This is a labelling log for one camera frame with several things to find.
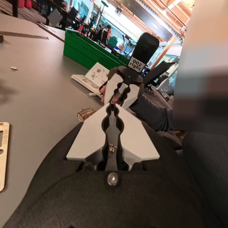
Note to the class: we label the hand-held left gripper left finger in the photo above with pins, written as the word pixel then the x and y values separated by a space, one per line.
pixel 87 140

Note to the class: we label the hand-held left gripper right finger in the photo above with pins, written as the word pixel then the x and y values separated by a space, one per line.
pixel 137 140

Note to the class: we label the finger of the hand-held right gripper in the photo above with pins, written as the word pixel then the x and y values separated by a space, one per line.
pixel 110 85
pixel 132 96

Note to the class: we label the thin dark wooden part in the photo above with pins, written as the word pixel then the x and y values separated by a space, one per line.
pixel 113 105

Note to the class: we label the small wooden box model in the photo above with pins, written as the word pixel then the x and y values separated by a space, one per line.
pixel 85 114

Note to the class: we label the person's right forearm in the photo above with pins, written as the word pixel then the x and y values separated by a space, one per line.
pixel 151 112

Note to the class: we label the person's right hand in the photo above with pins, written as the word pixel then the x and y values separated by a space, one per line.
pixel 103 94

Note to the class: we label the instruction booklet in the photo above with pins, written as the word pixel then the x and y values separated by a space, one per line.
pixel 96 76

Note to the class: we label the small white cylinder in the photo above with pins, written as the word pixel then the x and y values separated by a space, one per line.
pixel 93 94

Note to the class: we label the wooden grass piece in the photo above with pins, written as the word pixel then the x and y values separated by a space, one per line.
pixel 112 148

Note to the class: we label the black office chair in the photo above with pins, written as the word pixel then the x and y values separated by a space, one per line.
pixel 160 73

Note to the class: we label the green plastic bin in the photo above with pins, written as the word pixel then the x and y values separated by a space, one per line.
pixel 80 48

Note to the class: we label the black floor lamp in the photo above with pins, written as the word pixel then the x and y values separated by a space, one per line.
pixel 104 3

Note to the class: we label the dark woven fabric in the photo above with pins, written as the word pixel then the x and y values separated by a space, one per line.
pixel 206 178

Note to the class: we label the wooden cutout sheet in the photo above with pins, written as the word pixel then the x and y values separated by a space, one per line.
pixel 4 160

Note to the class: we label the metal washer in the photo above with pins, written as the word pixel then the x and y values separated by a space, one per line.
pixel 13 68

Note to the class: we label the long black flat strip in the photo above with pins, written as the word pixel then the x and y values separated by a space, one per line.
pixel 23 35

